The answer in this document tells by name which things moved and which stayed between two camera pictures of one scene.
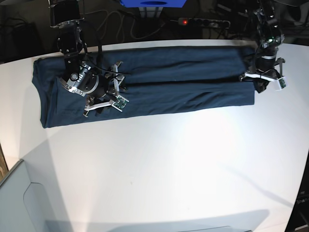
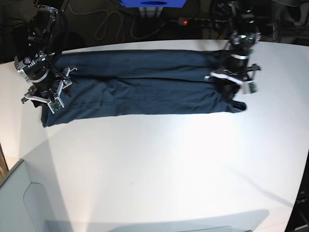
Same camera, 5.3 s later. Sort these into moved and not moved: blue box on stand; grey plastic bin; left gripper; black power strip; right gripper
Moved: left gripper; right gripper
Not moved: black power strip; grey plastic bin; blue box on stand
